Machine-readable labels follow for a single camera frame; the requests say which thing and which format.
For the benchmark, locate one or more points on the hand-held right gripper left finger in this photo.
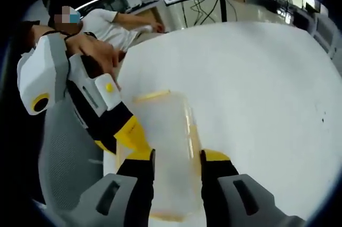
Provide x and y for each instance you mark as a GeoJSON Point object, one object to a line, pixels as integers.
{"type": "Point", "coordinates": [131, 184]}

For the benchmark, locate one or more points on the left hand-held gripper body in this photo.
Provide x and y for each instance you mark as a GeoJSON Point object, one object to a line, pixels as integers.
{"type": "Point", "coordinates": [37, 77]}

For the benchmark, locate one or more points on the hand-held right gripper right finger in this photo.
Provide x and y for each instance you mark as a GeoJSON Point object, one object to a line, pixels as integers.
{"type": "Point", "coordinates": [224, 181]}

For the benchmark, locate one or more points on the person's left hand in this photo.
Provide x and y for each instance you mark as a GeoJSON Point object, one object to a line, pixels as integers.
{"type": "Point", "coordinates": [96, 53]}

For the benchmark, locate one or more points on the grey mesh office chair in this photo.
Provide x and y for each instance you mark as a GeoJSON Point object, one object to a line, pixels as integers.
{"type": "Point", "coordinates": [66, 157]}

